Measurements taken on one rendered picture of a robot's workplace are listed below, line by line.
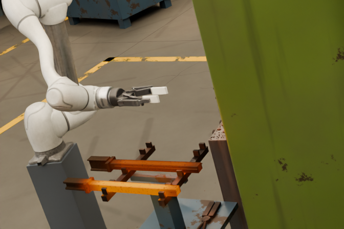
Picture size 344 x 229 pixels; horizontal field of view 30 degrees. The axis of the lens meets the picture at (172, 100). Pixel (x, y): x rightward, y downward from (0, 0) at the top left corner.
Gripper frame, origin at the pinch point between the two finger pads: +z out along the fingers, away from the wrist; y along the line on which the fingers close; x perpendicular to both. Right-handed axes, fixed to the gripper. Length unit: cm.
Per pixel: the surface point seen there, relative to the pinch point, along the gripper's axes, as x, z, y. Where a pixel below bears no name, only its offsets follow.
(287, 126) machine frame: 11, 69, 49
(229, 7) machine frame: 46, 59, 49
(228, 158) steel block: -15.8, 34.8, 22.1
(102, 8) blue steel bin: -75, -294, -407
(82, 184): -3, 1, 59
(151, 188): -3, 27, 61
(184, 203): -30.0, 17.2, 29.6
